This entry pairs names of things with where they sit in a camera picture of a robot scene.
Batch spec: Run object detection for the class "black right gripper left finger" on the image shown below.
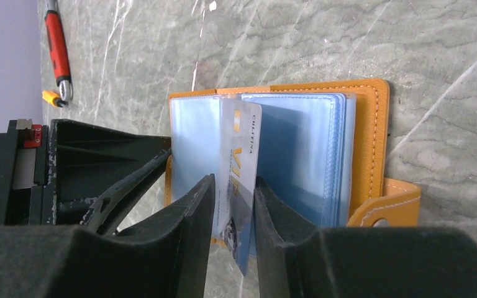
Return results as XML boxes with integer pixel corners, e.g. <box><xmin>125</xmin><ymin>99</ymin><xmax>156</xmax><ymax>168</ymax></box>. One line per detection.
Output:
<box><xmin>0</xmin><ymin>174</ymin><xmax>215</xmax><ymax>297</ymax></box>

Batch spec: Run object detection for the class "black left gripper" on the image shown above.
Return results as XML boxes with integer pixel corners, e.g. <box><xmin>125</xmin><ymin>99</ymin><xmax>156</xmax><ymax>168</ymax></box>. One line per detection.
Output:
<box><xmin>0</xmin><ymin>119</ymin><xmax>171</xmax><ymax>235</ymax></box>

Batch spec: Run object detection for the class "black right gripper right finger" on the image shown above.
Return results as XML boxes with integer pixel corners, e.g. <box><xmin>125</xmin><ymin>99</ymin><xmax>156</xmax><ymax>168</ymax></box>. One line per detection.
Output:
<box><xmin>254</xmin><ymin>178</ymin><xmax>477</xmax><ymax>297</ymax></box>

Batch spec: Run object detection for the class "silver VIP card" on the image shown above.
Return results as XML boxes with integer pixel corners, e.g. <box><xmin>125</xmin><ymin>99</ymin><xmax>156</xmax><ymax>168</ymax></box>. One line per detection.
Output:
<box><xmin>212</xmin><ymin>98</ymin><xmax>262</xmax><ymax>276</ymax></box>

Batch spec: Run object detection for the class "orange leather card holder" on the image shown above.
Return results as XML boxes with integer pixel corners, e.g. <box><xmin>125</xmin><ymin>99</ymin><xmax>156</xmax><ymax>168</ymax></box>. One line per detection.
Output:
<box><xmin>166</xmin><ymin>78</ymin><xmax>420</xmax><ymax>227</ymax></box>

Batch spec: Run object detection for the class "orange handled small tool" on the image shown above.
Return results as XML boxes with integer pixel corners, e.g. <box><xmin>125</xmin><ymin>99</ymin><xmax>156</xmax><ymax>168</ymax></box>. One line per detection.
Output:
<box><xmin>42</xmin><ymin>90</ymin><xmax>68</xmax><ymax>109</ymax></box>

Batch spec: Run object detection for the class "red handled adjustable wrench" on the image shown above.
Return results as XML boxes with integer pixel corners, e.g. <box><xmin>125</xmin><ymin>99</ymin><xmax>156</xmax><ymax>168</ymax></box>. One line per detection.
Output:
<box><xmin>44</xmin><ymin>0</ymin><xmax>73</xmax><ymax>102</ymax></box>

